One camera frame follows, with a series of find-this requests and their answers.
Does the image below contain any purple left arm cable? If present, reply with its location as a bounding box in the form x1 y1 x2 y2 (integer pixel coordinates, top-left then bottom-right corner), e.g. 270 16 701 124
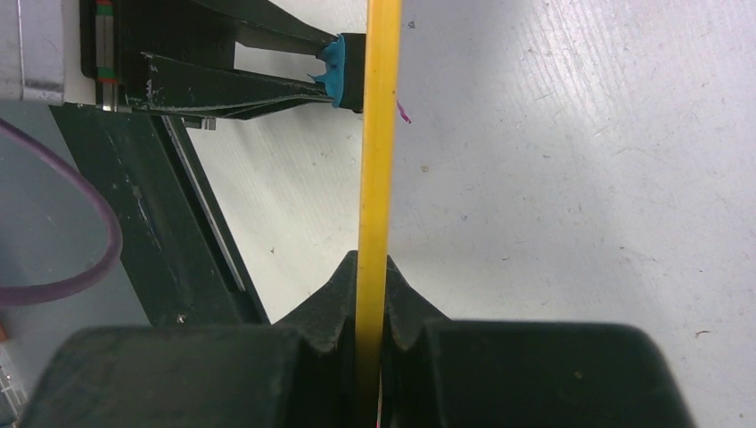
0 118 124 309

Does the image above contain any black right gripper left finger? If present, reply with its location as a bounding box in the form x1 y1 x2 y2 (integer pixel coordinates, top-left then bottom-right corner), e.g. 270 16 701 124
21 251 357 427

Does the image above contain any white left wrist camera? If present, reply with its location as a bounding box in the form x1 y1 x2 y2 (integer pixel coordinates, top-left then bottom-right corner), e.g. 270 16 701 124
1 0 95 105

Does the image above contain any yellow framed whiteboard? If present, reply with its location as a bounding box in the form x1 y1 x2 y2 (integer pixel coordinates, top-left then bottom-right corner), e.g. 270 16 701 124
354 0 402 427

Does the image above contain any blue whiteboard eraser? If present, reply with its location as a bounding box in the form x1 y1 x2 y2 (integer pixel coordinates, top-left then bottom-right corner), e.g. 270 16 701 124
310 33 366 113

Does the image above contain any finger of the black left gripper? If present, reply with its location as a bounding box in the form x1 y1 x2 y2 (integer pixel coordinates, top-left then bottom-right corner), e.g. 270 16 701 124
124 53 332 120
195 0 336 56

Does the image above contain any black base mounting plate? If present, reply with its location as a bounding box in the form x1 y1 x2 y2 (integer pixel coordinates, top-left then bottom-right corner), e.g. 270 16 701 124
52 104 269 326

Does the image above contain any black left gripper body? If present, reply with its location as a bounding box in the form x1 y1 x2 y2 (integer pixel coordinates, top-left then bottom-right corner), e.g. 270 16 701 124
79 1 236 112

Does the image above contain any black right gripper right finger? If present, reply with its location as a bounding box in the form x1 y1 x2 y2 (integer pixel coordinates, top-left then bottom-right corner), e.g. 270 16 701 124
382 262 694 427

